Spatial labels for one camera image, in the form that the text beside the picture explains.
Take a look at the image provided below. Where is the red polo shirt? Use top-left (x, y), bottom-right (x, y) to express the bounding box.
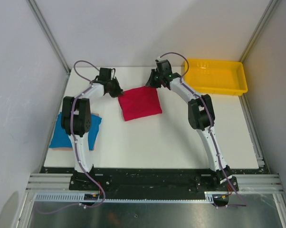
top-left (118, 86), bottom-right (162, 121)

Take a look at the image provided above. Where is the blue t shirt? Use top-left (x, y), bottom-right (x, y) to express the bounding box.
top-left (49, 112), bottom-right (102, 151)

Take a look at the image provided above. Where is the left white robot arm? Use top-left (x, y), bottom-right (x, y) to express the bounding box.
top-left (61, 77), bottom-right (124, 173)

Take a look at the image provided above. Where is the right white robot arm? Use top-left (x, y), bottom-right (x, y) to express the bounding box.
top-left (146, 69), bottom-right (232, 190)

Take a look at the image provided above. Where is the yellow plastic tray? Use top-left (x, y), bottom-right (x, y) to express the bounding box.
top-left (184, 58), bottom-right (248, 96)

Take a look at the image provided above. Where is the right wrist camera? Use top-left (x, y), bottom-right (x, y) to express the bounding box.
top-left (156, 59), bottom-right (172, 75)

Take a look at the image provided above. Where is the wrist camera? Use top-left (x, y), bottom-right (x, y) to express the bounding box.
top-left (98, 67), bottom-right (115, 82)
top-left (156, 59), bottom-right (172, 75)

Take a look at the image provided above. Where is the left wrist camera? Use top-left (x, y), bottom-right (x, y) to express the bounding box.
top-left (98, 67), bottom-right (115, 82)

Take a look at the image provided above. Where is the left aluminium frame post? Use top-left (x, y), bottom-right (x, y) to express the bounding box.
top-left (26, 0), bottom-right (71, 75)

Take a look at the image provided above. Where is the aluminium frame post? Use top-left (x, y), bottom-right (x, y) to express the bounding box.
top-left (239, 0), bottom-right (281, 63)
top-left (26, 0), bottom-right (71, 75)

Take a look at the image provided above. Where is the grey slotted cable duct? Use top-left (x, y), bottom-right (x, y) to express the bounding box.
top-left (34, 191), bottom-right (228, 203)

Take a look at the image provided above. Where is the right aluminium frame post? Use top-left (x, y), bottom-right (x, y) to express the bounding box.
top-left (239, 0), bottom-right (281, 63)

